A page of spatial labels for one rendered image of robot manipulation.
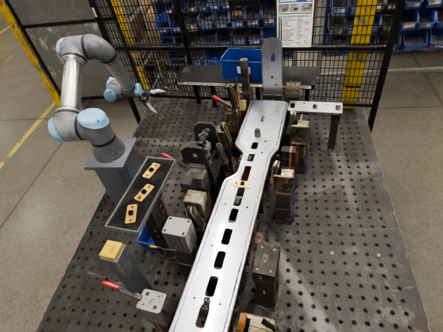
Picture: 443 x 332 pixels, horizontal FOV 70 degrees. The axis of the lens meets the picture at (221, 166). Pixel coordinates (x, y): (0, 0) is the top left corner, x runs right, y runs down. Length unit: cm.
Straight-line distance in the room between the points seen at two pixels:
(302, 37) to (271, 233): 117
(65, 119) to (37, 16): 251
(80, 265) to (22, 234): 148
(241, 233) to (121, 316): 66
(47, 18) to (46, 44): 31
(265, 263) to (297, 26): 140
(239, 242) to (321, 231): 53
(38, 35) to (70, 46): 235
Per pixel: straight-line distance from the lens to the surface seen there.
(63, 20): 383
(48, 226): 312
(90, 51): 172
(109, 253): 116
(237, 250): 123
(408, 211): 274
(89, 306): 166
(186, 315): 116
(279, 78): 190
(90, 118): 148
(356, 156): 201
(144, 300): 115
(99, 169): 159
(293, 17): 204
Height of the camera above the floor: 206
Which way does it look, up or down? 45 degrees down
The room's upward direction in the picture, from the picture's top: 11 degrees counter-clockwise
